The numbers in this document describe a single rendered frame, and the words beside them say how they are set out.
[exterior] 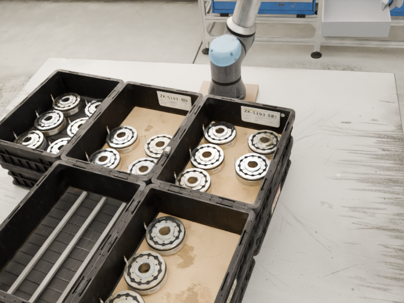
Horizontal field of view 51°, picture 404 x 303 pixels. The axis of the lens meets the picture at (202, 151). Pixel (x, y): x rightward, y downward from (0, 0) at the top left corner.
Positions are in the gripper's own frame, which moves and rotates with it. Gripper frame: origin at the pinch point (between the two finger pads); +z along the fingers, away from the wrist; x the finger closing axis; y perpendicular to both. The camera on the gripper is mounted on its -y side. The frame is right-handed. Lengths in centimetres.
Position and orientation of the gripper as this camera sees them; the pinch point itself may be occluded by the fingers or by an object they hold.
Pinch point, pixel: (386, 6)
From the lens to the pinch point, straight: 156.3
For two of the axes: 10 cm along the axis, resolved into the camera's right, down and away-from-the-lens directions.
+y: -1.6, 7.0, -6.9
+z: -1.9, 6.7, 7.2
